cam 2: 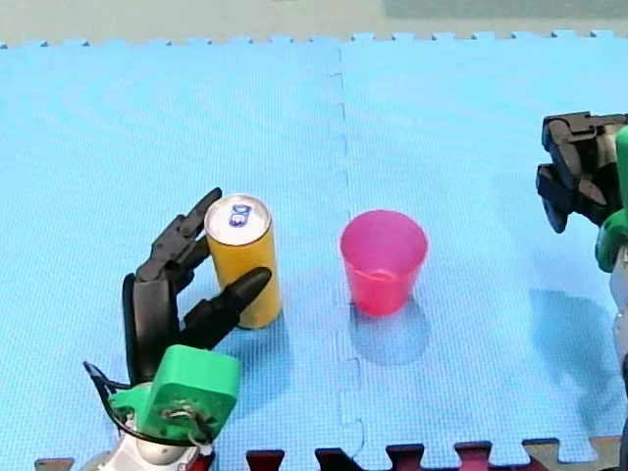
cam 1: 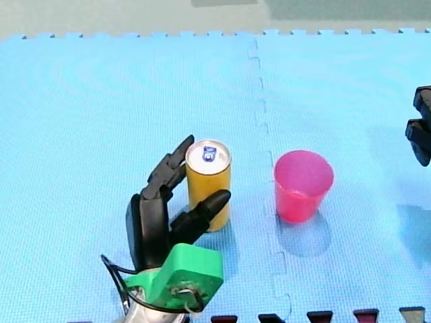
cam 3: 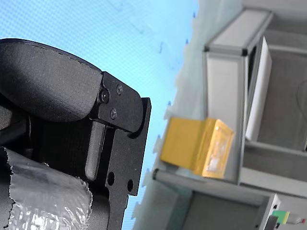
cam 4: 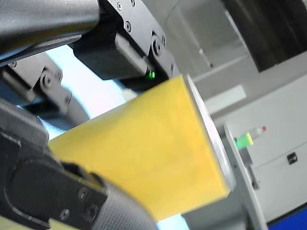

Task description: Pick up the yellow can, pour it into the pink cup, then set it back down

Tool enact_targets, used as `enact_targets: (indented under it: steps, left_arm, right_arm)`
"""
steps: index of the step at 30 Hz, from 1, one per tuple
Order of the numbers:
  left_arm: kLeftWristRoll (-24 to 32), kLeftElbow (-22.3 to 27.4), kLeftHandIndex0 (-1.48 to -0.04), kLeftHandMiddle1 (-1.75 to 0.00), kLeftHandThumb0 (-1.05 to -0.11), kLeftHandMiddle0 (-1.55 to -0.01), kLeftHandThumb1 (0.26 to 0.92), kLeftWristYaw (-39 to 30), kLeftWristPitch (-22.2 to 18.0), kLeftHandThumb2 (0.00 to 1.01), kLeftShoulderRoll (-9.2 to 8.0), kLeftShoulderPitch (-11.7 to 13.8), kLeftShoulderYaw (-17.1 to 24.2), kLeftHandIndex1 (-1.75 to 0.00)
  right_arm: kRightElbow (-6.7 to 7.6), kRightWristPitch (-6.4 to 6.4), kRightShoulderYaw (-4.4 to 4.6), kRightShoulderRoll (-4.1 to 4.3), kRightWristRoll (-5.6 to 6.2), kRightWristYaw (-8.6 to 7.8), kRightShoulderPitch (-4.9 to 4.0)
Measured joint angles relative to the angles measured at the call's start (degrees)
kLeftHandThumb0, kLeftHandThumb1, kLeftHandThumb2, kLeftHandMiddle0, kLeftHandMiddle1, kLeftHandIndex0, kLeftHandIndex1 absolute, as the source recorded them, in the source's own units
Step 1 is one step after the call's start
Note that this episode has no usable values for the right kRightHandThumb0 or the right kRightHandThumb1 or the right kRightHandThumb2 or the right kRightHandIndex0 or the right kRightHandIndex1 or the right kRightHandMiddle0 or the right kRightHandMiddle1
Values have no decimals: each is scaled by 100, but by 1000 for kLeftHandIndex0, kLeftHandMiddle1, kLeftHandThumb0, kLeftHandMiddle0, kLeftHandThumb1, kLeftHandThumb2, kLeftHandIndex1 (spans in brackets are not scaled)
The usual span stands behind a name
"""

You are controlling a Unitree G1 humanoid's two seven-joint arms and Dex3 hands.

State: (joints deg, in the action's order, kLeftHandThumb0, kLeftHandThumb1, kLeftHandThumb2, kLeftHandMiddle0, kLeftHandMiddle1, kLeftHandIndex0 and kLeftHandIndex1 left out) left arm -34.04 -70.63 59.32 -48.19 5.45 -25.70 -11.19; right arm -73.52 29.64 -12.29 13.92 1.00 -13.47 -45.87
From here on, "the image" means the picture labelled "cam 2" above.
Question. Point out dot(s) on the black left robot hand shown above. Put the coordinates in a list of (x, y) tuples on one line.
[(152, 304)]

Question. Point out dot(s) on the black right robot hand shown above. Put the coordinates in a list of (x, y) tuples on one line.
[(579, 172)]

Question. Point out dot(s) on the yellow drink can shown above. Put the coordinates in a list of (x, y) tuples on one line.
[(250, 265)]

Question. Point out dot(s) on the pink plastic cup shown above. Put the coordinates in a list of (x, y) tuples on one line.
[(382, 260)]

